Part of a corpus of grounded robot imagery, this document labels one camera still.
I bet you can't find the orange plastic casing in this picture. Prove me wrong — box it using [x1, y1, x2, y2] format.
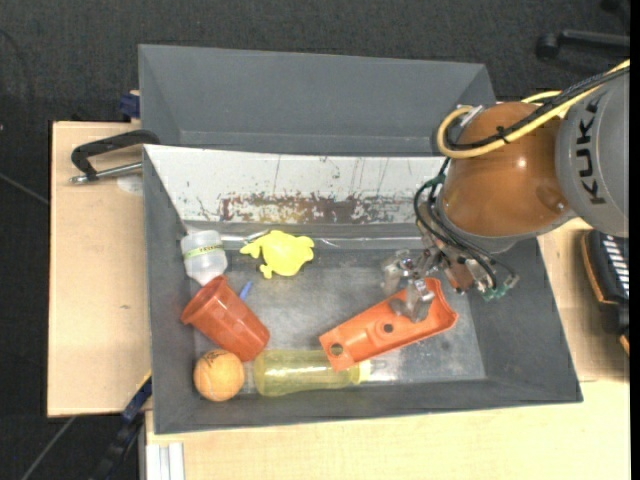
[318, 276, 459, 373]

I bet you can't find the grey metal bin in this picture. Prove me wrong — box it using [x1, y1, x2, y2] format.
[137, 43, 584, 435]

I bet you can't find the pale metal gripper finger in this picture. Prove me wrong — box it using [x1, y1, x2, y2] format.
[389, 276, 437, 325]
[381, 249, 419, 292]

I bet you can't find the clear bottle with green band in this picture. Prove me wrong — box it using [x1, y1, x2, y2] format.
[179, 229, 230, 287]

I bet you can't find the pale cardboard board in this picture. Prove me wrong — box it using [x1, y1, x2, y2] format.
[47, 120, 154, 418]

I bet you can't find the yellow rubber toy animal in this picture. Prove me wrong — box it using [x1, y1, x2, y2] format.
[239, 229, 316, 280]

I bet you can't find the yellow clear plastic bottle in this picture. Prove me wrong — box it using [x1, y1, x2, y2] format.
[252, 348, 374, 398]

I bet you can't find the orange ball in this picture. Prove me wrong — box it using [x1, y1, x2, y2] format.
[192, 348, 247, 403]

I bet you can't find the orange-red plastic cup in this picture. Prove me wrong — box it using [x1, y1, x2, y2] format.
[180, 274, 272, 364]

